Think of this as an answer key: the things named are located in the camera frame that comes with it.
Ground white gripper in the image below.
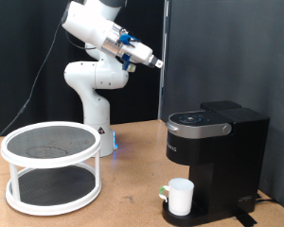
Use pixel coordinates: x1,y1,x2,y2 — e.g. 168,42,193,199
117,40,165,69

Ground black Keurig coffee machine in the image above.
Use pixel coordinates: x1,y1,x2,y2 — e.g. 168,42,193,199
161,99,271,227

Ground white mug with green mark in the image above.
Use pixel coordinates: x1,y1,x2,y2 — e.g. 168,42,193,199
158,177,195,218

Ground silver vertical metal pole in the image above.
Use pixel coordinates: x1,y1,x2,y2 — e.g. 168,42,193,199
157,0,170,121

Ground black curtain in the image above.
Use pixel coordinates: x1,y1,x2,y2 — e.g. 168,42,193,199
0,0,166,137

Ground white two-tier turntable stand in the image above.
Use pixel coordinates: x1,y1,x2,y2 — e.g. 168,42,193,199
0,120,102,217

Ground black tape strip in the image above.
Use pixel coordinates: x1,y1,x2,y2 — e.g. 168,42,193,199
232,207,258,227

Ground blue cable clip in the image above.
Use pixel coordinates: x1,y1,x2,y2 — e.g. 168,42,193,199
118,33,140,45

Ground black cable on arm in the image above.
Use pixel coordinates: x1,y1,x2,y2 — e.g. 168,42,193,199
64,29,98,51

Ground black hanging cable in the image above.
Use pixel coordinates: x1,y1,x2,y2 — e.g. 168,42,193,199
0,18,62,149

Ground black power cord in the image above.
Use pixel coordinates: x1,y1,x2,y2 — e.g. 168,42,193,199
255,192,280,205

